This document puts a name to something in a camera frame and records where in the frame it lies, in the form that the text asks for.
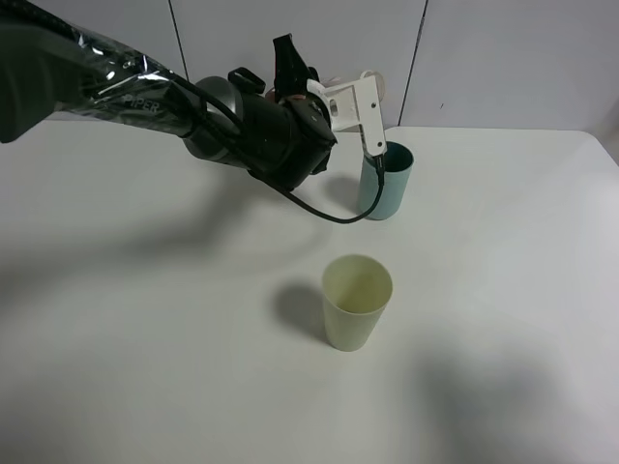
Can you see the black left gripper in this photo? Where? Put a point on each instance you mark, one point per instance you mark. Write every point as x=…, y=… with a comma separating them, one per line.
x=292, y=140

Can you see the clear bottle with pink label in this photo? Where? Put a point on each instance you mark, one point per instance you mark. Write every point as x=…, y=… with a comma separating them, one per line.
x=333, y=79

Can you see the teal plastic cup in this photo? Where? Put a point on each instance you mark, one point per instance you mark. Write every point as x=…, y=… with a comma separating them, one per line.
x=398, y=161

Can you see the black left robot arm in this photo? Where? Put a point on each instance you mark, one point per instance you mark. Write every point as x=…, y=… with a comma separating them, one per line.
x=49, y=65

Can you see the pale yellow-green plastic cup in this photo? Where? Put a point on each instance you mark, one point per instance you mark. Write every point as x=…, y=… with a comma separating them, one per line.
x=356, y=289

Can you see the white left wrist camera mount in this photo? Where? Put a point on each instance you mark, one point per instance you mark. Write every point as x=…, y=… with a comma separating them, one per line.
x=355, y=106

